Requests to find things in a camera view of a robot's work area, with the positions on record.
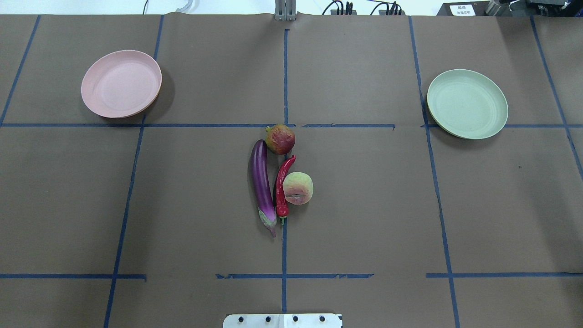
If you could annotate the peach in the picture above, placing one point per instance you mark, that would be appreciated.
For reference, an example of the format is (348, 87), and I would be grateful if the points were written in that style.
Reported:
(298, 188)

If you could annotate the red green pomegranate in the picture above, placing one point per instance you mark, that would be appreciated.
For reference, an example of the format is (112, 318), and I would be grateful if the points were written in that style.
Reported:
(280, 139)

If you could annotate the purple eggplant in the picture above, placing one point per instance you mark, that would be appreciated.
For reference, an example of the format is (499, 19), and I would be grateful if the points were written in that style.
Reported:
(262, 187)

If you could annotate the red chili pepper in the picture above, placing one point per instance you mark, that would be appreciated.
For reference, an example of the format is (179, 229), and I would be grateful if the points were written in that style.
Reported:
(281, 206)

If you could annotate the green plate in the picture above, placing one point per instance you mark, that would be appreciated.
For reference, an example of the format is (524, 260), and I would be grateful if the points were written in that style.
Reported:
(467, 104)

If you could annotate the pink plate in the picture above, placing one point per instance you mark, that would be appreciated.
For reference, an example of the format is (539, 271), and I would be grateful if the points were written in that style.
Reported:
(121, 84)

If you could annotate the black labelled box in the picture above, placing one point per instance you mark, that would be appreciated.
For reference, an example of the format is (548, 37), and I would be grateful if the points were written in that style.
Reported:
(463, 9)

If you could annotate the grey aluminium post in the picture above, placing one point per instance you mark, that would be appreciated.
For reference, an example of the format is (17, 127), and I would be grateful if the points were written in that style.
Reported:
(285, 10)

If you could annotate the white camera stand base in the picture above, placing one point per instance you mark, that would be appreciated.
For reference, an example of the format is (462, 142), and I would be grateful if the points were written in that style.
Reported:
(284, 320)

